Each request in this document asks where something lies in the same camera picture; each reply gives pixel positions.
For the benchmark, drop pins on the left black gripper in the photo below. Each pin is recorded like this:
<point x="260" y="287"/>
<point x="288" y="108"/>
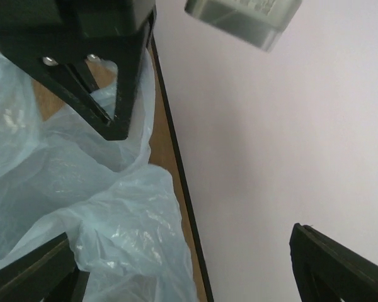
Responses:
<point x="37" y="36"/>

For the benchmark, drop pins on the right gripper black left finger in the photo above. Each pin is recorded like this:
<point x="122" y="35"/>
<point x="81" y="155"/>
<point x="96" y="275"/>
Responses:
<point x="48" y="273"/>

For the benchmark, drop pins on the light blue plastic trash bag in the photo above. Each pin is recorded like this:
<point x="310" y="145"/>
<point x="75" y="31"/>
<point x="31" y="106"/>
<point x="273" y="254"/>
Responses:
<point x="119" y="211"/>

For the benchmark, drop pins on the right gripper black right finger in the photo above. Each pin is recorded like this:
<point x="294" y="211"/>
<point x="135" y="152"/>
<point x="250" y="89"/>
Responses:
<point x="325" y="270"/>

